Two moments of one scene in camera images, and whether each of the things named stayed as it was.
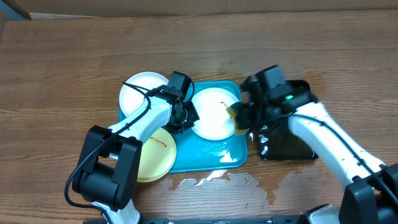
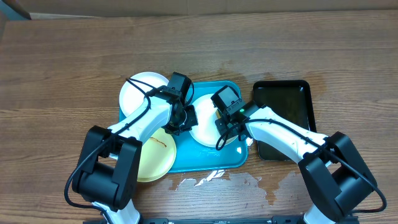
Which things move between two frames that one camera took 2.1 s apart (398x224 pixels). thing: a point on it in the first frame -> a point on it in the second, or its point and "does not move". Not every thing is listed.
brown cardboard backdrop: (109, 8) does not move
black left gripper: (194, 117) does not move
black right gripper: (245, 121) -> (224, 128)
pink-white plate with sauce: (131, 98) does not move
